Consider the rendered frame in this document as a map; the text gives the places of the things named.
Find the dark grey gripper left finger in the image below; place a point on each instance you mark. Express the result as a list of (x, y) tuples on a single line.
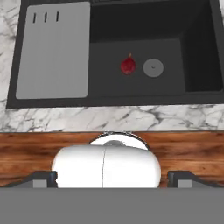
[(43, 176)]

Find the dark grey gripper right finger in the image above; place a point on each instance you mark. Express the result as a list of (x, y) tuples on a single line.
[(180, 176)]

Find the grey round sink drain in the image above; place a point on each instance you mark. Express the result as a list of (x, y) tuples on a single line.
[(153, 68)]

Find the grey sink drainboard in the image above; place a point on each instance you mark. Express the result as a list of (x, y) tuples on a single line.
[(54, 55)]

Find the red pear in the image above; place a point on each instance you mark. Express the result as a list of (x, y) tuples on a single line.
[(128, 65)]

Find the black kitchen sink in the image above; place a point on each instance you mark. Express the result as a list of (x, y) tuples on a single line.
[(134, 32)]

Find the white rounded object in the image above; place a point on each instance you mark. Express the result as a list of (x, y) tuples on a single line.
[(105, 166)]

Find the silver black round disc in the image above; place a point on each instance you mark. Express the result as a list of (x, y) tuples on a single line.
[(116, 139)]

